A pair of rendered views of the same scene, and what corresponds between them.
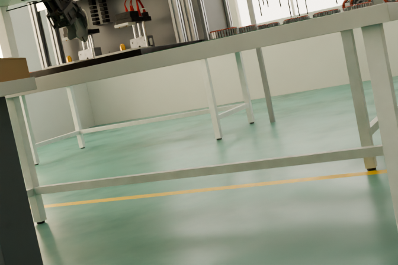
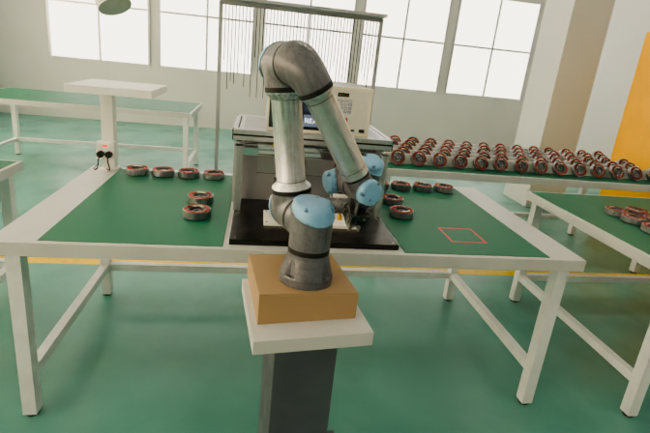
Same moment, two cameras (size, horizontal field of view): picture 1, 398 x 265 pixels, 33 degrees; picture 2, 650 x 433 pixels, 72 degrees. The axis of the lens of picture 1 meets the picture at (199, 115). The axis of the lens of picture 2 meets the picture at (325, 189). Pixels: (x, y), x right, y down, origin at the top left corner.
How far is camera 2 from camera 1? 1.82 m
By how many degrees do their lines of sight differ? 37
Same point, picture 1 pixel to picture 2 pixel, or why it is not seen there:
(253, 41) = (496, 264)
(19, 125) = not seen: hidden behind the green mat
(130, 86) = (39, 85)
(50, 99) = not seen: outside the picture
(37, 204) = (109, 279)
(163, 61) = (424, 263)
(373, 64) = (556, 290)
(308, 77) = (206, 118)
